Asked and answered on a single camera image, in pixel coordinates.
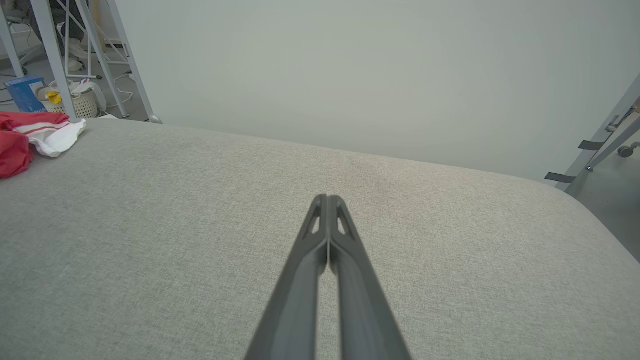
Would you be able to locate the blue cardboard box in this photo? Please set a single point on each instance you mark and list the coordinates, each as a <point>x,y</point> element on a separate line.
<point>25,95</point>

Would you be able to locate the red and white jersey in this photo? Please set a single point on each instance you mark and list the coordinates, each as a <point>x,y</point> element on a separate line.
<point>11,150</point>

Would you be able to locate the white metal frame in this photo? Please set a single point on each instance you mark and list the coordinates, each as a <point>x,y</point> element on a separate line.
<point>55,65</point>

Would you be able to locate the white shoe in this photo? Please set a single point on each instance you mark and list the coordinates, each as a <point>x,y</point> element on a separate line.
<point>76,50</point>

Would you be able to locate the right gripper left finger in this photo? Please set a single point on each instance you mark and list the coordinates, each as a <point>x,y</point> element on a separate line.
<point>295,300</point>

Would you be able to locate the grey caster wheel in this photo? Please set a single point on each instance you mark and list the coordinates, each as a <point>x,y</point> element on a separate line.
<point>626,150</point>

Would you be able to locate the grey fabric sofa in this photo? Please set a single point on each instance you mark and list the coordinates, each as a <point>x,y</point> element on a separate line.
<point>150,225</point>

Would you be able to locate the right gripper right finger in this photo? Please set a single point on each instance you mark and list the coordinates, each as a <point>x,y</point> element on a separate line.
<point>360,300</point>

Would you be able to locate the yellow item in basket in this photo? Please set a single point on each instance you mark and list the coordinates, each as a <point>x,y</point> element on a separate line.
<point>53,97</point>

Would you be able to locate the white perforated laundry basket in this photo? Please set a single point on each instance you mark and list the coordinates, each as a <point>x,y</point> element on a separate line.
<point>84,107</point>

